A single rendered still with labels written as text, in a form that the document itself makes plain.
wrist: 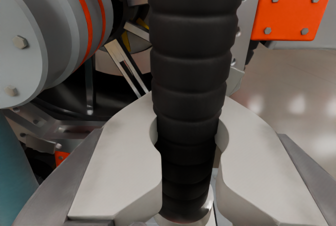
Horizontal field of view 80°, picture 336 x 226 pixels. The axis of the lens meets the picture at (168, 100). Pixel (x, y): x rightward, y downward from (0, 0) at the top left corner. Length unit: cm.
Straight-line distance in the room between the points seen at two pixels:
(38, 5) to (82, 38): 6
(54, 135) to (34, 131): 4
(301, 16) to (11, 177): 47
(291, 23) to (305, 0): 3
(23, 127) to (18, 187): 12
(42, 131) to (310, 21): 49
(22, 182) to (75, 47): 26
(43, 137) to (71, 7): 31
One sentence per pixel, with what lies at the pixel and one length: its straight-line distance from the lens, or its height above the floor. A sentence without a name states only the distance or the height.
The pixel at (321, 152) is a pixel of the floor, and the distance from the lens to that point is 155.
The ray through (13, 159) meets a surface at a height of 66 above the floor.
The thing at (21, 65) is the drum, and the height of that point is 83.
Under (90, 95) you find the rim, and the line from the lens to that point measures 50.
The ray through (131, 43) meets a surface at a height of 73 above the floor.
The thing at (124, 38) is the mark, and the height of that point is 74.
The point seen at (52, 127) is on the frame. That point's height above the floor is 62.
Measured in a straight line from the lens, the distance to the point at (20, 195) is 43.
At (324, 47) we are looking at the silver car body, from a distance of 62.
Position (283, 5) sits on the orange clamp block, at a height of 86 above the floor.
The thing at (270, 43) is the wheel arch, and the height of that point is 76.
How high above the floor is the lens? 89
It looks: 31 degrees down
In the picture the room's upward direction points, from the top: straight up
